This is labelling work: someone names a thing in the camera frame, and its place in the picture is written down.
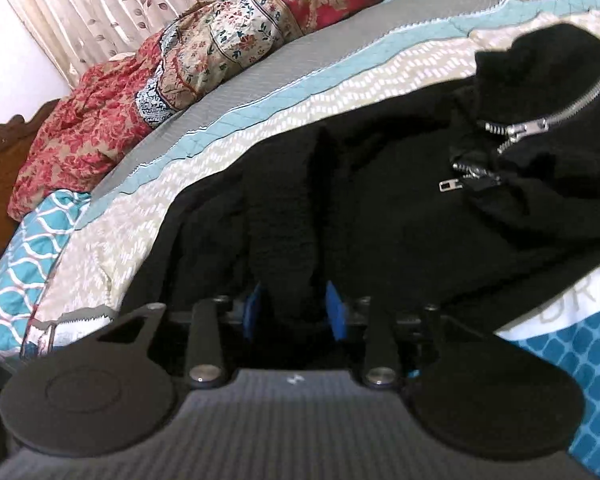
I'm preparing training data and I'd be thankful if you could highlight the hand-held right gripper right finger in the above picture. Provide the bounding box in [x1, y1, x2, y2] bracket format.
[325, 280, 498, 390]

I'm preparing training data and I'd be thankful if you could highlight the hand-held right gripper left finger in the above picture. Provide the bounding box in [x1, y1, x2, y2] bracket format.
[97, 282, 266, 388]

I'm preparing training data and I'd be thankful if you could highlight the black zip jacket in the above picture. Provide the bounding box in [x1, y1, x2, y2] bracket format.
[120, 22, 600, 356]

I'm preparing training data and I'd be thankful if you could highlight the zigzag patterned bed cover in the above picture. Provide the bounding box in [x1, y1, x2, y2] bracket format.
[20, 0, 600, 476]

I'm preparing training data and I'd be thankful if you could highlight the teal lattice patterned pillow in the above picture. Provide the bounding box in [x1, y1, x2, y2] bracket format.
[0, 190, 91, 361]

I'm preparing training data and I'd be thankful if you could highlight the red floral patchwork quilt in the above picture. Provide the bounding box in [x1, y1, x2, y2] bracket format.
[7, 0, 481, 221]

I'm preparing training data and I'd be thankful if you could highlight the carved wooden headboard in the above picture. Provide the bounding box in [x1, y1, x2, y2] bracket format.
[0, 100, 61, 291]

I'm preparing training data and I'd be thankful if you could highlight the leaf print beige curtain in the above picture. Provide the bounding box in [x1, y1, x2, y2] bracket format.
[10, 0, 261, 88]

